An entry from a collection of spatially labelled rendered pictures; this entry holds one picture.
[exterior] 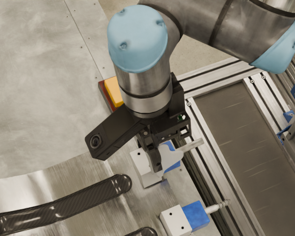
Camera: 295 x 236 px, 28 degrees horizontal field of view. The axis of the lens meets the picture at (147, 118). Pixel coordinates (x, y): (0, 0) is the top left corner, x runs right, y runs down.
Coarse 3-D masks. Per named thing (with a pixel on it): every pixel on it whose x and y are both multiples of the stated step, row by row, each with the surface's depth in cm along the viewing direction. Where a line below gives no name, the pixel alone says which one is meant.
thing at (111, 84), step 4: (108, 80) 121; (112, 80) 121; (116, 80) 121; (104, 84) 122; (108, 84) 121; (112, 84) 121; (116, 84) 121; (108, 88) 120; (112, 88) 120; (116, 88) 120; (108, 92) 121; (112, 92) 120; (116, 92) 120; (112, 96) 119; (116, 96) 119; (120, 96) 120; (112, 100) 120; (116, 100) 119; (120, 100) 119; (116, 104) 119; (120, 104) 120
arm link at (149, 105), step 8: (120, 88) 81; (168, 88) 81; (128, 96) 81; (152, 96) 85; (160, 96) 81; (168, 96) 83; (128, 104) 83; (136, 104) 82; (144, 104) 81; (152, 104) 81; (160, 104) 82; (144, 112) 83
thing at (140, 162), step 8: (168, 144) 104; (192, 144) 105; (200, 144) 105; (136, 152) 102; (144, 152) 102; (184, 152) 105; (136, 160) 102; (144, 160) 102; (136, 168) 102; (144, 168) 101; (168, 168) 103; (144, 176) 101; (152, 176) 102; (144, 184) 103
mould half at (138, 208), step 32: (96, 160) 107; (128, 160) 108; (0, 192) 100; (32, 192) 103; (64, 192) 104; (128, 192) 105; (160, 192) 105; (64, 224) 102; (96, 224) 102; (128, 224) 102; (160, 224) 103
